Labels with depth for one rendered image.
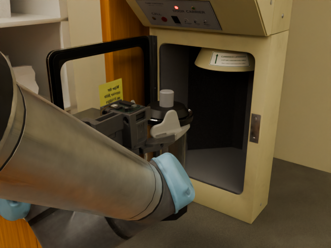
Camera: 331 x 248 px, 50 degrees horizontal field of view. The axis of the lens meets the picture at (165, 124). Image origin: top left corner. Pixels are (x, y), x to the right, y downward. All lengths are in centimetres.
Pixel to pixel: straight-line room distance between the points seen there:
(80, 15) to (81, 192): 152
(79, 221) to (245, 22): 49
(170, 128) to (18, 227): 70
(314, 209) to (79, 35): 128
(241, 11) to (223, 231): 52
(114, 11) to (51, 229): 58
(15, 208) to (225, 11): 51
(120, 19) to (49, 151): 72
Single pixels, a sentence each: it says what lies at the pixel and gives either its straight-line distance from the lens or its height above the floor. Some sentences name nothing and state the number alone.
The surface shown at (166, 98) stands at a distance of 69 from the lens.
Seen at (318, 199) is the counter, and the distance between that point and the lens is 112.
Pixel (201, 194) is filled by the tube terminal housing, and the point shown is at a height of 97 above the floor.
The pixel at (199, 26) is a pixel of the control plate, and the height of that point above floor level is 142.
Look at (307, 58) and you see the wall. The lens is 122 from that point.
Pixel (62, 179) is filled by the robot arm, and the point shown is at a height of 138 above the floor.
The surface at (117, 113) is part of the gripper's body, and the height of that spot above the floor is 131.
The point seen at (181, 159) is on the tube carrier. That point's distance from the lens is 72.
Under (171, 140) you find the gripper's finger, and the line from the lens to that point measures 65.
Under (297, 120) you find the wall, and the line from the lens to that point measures 127.
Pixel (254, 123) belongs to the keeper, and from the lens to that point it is 83.
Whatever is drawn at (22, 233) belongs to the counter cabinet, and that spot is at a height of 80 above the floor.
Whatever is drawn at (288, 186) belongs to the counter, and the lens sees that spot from 115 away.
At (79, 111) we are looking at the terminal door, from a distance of 78.
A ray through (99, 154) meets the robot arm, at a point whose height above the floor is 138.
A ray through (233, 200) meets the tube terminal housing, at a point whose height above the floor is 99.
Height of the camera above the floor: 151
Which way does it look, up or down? 22 degrees down
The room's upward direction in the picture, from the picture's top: straight up
